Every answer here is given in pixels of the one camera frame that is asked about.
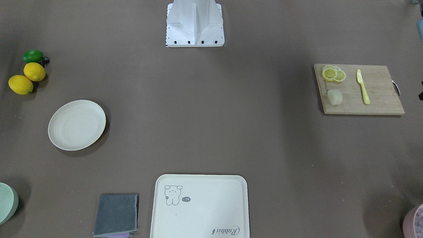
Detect pale white bun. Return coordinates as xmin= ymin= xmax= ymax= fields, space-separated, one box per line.
xmin=327 ymin=89 xmax=343 ymax=105

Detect cream rabbit tray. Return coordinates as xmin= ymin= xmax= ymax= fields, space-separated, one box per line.
xmin=150 ymin=174 xmax=250 ymax=238

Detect lemon slice top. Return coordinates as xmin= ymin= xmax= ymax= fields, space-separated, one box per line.
xmin=322 ymin=65 xmax=338 ymax=81

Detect lemon slice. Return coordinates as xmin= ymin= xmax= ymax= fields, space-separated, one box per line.
xmin=322 ymin=65 xmax=338 ymax=81
xmin=334 ymin=67 xmax=346 ymax=82

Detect grey folded cloth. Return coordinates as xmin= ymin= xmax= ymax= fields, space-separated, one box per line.
xmin=93 ymin=193 xmax=138 ymax=238

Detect cream round plate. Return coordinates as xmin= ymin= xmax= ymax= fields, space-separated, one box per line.
xmin=47 ymin=100 xmax=107 ymax=151

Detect lemon slice lower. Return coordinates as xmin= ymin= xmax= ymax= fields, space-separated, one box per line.
xmin=334 ymin=67 xmax=346 ymax=82

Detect yellow plastic knife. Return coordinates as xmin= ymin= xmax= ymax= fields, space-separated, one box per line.
xmin=356 ymin=69 xmax=370 ymax=104

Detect wooden cutting board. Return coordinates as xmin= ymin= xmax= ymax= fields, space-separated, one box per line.
xmin=314 ymin=63 xmax=405 ymax=116

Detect dark cherries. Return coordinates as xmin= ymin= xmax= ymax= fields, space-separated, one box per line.
xmin=37 ymin=56 xmax=50 ymax=67

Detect yellow lemon near lime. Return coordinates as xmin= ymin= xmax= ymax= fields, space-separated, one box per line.
xmin=23 ymin=63 xmax=46 ymax=82

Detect green lime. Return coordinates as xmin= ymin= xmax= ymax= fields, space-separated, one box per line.
xmin=22 ymin=50 xmax=44 ymax=63

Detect yellow lemon far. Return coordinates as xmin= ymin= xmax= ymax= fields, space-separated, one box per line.
xmin=9 ymin=74 xmax=33 ymax=95

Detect mint green bowl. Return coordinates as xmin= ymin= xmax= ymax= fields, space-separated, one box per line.
xmin=0 ymin=182 xmax=19 ymax=225

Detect pink bowl with ice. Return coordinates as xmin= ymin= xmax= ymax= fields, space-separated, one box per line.
xmin=402 ymin=204 xmax=423 ymax=238

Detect light blue cup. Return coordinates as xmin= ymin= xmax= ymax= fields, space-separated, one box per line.
xmin=416 ymin=18 xmax=423 ymax=42

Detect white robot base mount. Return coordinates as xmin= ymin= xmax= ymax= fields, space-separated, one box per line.
xmin=165 ymin=0 xmax=225 ymax=47

